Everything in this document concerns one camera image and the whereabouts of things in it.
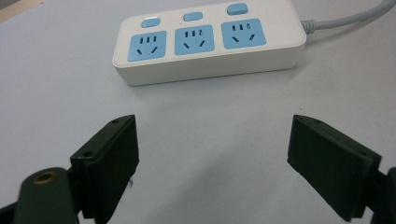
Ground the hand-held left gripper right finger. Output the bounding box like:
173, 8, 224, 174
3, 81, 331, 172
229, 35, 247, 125
286, 114, 383, 223

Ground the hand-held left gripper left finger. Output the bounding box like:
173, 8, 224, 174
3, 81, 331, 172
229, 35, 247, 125
69, 114, 140, 224

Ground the white and blue power strip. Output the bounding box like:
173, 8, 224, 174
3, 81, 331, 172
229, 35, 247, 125
112, 0, 307, 87

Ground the grey power strip cable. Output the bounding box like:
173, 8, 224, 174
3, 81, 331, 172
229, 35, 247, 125
300, 0, 396, 34

